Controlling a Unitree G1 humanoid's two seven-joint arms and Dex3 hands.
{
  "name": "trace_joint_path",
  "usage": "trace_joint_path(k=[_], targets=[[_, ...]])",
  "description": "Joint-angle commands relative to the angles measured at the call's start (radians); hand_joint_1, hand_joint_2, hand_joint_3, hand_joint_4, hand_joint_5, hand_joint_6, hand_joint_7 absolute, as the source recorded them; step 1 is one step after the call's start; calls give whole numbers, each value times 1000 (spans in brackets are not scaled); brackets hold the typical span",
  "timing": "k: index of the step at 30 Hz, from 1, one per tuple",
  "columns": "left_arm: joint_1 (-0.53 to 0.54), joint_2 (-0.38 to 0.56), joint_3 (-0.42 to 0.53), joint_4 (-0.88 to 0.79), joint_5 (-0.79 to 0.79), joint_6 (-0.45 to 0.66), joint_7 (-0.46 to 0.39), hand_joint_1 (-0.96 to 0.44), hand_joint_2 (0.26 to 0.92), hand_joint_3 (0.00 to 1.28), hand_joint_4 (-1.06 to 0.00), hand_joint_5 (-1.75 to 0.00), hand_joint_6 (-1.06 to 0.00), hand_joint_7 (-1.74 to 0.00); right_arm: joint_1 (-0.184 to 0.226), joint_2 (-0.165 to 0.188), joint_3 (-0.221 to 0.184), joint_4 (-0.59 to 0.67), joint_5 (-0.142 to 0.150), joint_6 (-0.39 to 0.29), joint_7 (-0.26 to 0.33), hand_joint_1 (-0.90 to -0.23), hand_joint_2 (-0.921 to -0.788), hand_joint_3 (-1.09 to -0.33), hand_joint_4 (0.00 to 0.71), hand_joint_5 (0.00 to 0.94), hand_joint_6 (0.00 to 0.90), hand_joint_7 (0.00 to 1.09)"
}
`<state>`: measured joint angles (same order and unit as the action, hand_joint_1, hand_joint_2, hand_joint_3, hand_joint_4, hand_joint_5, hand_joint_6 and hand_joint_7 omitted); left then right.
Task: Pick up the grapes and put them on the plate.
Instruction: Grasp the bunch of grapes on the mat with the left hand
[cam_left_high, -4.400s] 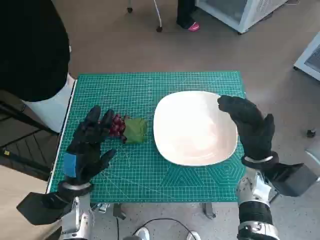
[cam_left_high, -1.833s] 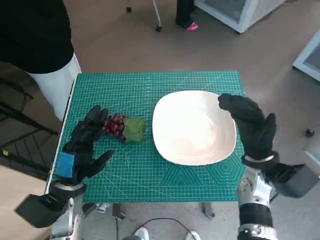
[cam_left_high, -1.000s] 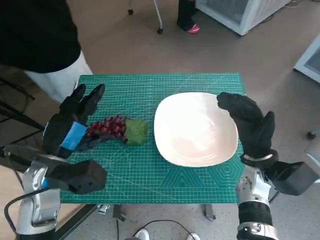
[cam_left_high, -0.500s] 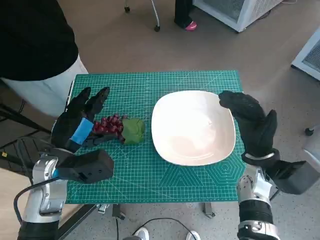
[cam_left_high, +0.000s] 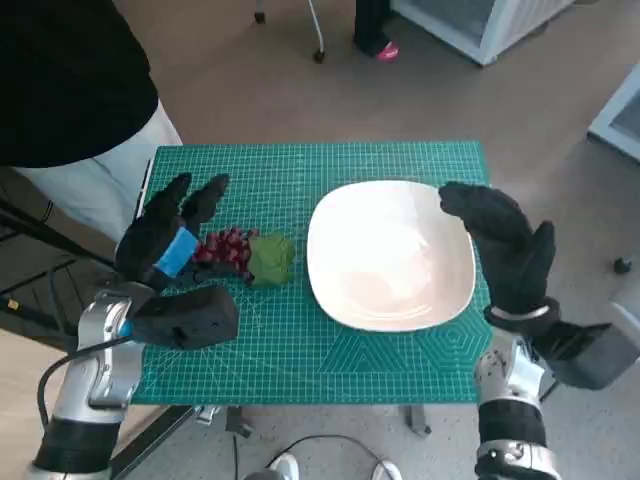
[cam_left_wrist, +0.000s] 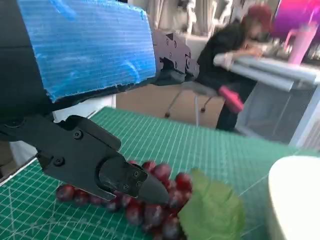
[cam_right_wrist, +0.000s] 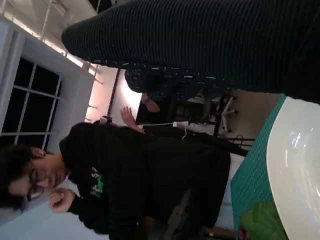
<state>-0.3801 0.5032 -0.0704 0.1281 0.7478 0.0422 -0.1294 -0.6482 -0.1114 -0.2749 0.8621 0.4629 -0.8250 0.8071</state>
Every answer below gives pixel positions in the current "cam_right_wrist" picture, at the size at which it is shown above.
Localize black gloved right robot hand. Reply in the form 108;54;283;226
61;0;320;103

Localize red toy grapes with leaf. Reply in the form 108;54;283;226
237;201;287;240

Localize white square plate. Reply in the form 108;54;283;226
266;96;320;240

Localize white chair base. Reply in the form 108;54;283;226
219;96;238;133

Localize white power strip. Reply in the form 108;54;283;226
136;121;191;141

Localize person wearing headset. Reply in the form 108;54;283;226
93;97;176;136

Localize person in black top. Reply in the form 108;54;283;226
0;122;232;240

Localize green cutting mat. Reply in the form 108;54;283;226
229;93;287;226

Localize white-framed window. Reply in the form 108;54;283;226
0;56;67;153

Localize black desk frame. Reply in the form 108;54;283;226
169;94;256;156

